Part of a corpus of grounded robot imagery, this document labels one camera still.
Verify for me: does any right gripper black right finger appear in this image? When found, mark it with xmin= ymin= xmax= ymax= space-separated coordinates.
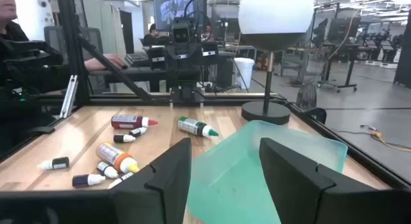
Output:
xmin=259 ymin=137 xmax=411 ymax=224

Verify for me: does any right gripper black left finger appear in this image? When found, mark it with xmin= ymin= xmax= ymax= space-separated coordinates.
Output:
xmin=12 ymin=137 xmax=193 ymax=224

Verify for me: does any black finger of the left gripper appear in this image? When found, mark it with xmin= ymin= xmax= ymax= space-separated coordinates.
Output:
xmin=172 ymin=58 xmax=184 ymax=89
xmin=188 ymin=58 xmax=200 ymax=89

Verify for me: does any green cap food coloring bottle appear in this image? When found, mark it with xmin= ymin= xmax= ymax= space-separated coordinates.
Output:
xmin=177 ymin=116 xmax=220 ymax=139

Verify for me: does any orange yellow cap coloring bottle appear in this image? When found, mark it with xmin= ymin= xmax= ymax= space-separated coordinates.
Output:
xmin=96 ymin=142 xmax=141 ymax=174

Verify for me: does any red cap food coloring bottle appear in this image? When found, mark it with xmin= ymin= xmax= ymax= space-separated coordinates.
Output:
xmin=111 ymin=114 xmax=159 ymax=130

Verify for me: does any dark grey desk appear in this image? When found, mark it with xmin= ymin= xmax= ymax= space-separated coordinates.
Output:
xmin=89 ymin=50 xmax=235 ymax=93

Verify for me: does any person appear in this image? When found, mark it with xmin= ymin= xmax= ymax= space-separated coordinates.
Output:
xmin=0 ymin=0 xmax=125 ymax=96
xmin=143 ymin=23 xmax=161 ymax=47

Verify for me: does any black keyboard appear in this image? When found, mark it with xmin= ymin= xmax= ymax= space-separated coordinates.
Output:
xmin=124 ymin=52 xmax=150 ymax=67

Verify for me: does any black computer monitor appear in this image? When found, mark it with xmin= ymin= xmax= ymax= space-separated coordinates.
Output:
xmin=153 ymin=0 xmax=208 ymax=32

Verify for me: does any white waste bin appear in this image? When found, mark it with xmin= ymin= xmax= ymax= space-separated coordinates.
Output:
xmin=233 ymin=57 xmax=256 ymax=90

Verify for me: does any small green label dropper bottle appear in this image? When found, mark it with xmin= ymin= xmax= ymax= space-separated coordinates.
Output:
xmin=96 ymin=162 xmax=119 ymax=179

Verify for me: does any green translucent plastic tray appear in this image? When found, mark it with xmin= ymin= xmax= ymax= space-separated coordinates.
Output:
xmin=186 ymin=119 xmax=349 ymax=224

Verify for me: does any person's hand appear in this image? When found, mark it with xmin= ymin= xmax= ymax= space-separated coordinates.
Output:
xmin=85 ymin=53 xmax=125 ymax=73

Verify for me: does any white globe table lamp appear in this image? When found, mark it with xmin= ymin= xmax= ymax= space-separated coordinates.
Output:
xmin=238 ymin=0 xmax=315 ymax=126

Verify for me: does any black rolling desk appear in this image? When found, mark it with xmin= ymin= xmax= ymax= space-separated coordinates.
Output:
xmin=316 ymin=40 xmax=359 ymax=93

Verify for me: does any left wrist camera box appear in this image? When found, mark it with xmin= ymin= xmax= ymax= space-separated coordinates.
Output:
xmin=171 ymin=22 xmax=191 ymax=44

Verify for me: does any black clamp bracket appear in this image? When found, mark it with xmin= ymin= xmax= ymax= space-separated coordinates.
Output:
xmin=303 ymin=107 xmax=328 ymax=125
xmin=30 ymin=126 xmax=55 ymax=134

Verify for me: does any yellow floor cable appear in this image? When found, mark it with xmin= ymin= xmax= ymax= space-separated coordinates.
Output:
xmin=359 ymin=124 xmax=411 ymax=153

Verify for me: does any black aluminium table frame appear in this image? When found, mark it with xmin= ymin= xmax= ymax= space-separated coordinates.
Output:
xmin=0 ymin=0 xmax=411 ymax=193

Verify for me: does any silver metal bracket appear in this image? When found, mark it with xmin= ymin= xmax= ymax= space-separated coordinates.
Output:
xmin=59 ymin=74 xmax=79 ymax=119

